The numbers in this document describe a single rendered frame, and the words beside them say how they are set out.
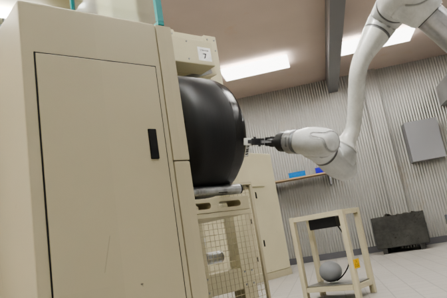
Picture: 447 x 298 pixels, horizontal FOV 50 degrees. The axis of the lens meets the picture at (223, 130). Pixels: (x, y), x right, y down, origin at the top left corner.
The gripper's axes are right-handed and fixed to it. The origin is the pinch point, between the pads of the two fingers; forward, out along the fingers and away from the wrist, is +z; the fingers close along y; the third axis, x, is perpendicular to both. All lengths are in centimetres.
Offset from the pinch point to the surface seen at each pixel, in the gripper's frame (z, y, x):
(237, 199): 13.1, -4.7, 24.9
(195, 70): 76, -27, -40
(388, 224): 341, -646, 146
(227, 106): 14.2, 0.6, -14.8
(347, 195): 453, -680, 105
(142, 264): -49, 77, 27
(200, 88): 20.4, 10.1, -22.6
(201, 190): 16.4, 12.4, 20.2
